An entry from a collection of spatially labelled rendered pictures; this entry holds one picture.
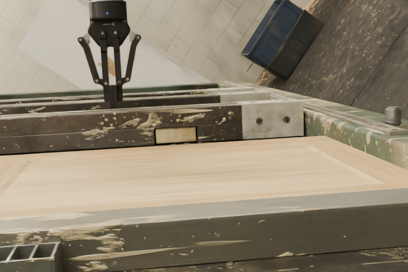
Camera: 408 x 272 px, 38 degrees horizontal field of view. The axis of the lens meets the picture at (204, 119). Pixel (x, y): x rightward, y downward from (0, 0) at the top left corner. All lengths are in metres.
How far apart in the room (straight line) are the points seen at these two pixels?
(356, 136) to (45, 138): 0.57
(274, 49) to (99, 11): 4.09
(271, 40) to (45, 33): 1.91
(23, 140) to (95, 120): 0.14
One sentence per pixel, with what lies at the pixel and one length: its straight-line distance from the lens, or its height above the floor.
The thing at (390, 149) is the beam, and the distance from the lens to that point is 0.82.
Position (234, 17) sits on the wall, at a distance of 6.19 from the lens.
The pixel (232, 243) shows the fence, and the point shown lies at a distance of 0.50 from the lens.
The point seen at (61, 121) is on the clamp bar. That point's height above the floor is 1.30.
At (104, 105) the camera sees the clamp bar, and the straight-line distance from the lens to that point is 1.42.
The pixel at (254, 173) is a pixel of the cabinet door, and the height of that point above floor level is 1.04.
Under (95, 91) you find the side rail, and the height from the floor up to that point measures 1.30.
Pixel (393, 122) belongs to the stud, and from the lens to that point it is 0.94.
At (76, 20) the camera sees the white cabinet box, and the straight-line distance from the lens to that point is 4.80.
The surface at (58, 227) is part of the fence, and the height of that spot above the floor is 1.23.
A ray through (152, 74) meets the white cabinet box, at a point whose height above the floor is 1.04.
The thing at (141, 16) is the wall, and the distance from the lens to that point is 6.15.
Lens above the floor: 1.25
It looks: 9 degrees down
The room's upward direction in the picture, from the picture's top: 58 degrees counter-clockwise
